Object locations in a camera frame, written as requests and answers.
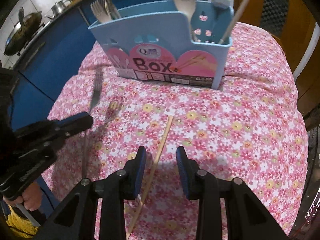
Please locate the steel kettle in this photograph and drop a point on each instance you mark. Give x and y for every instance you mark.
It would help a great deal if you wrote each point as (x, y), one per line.
(57, 9)

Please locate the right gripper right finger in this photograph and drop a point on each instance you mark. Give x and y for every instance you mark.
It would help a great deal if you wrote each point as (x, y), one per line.
(247, 217)

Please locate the silver metal spoon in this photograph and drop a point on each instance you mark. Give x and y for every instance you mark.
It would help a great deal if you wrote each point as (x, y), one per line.
(110, 9)

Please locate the blue plastic utensil box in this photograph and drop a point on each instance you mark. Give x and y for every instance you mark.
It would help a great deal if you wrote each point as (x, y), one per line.
(155, 41)

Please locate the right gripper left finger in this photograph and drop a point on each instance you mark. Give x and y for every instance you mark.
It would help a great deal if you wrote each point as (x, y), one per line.
(75, 216)

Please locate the wooden chopstick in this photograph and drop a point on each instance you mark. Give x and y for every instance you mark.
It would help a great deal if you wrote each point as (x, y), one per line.
(150, 179)
(235, 19)

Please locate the blue kitchen cabinet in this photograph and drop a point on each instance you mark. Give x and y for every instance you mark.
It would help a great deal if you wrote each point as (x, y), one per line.
(50, 60)

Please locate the wok with lid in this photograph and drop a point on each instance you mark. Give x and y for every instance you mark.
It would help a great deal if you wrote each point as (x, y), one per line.
(23, 31)

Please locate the left hand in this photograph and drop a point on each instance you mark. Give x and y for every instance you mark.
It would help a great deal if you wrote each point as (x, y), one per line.
(31, 198)

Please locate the pink floral cloth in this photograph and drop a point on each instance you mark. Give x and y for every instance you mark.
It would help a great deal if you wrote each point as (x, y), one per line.
(250, 128)

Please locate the brown wooden door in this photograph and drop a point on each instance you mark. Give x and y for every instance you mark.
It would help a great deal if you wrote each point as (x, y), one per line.
(290, 23)

